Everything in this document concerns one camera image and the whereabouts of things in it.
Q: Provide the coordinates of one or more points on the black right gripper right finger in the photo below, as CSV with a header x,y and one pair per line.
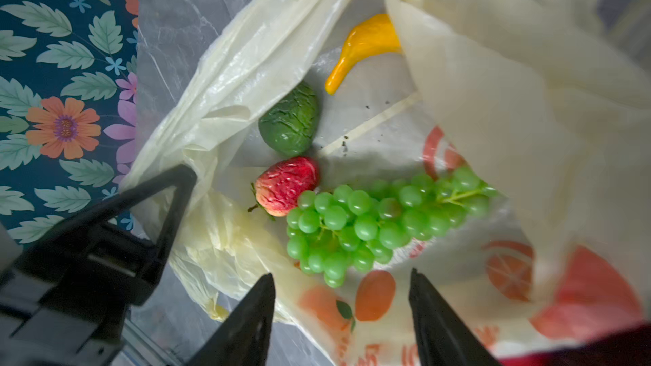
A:
x,y
441,336

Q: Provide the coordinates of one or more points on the red fake strawberry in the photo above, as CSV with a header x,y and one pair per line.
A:
x,y
277,190

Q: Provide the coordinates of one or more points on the cream plastic bag with fruit print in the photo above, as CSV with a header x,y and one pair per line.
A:
x,y
530,94

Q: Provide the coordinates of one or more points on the yellow fake banana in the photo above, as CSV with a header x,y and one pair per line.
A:
x,y
372,37

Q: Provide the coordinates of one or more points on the green fake lime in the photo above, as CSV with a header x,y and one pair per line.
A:
x,y
289,127

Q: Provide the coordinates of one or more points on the green fake grape bunch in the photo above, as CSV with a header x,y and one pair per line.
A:
x,y
330,233

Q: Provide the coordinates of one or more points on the red flower-shaped plate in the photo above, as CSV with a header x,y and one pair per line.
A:
x,y
631,347

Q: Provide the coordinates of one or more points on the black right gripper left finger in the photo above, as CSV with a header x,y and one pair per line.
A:
x,y
244,337

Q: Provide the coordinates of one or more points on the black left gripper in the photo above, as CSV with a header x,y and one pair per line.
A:
x,y
65,299

